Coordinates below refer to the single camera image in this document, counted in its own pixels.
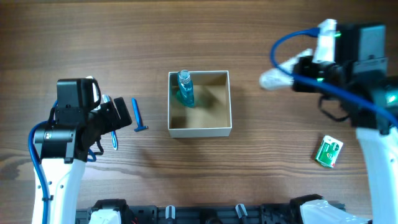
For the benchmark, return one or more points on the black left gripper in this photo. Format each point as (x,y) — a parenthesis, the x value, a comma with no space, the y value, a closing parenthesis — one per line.
(109,113)

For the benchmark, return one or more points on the white lotion tube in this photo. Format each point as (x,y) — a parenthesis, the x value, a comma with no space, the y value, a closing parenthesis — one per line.
(274,79)

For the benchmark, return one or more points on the blue disposable razor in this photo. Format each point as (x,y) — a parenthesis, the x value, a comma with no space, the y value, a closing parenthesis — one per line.
(137,114)

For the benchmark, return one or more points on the green soap box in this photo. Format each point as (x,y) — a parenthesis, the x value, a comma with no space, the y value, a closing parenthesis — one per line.
(328,151)

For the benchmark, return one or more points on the blue and white toothbrush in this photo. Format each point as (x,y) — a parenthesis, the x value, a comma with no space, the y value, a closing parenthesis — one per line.
(106,99)

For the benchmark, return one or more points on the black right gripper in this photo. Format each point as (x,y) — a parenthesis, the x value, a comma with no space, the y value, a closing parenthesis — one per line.
(302,72)

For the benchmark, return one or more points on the white cardboard box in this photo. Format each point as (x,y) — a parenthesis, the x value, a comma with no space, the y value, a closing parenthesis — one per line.
(211,115)

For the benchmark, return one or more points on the blue mouthwash bottle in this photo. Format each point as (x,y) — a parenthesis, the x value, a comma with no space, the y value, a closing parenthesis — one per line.
(186,88)

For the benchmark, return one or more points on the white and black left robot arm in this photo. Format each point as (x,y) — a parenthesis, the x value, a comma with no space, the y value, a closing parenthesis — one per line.
(59,147)

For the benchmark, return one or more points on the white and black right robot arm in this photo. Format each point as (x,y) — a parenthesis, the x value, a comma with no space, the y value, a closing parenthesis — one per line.
(370,103)

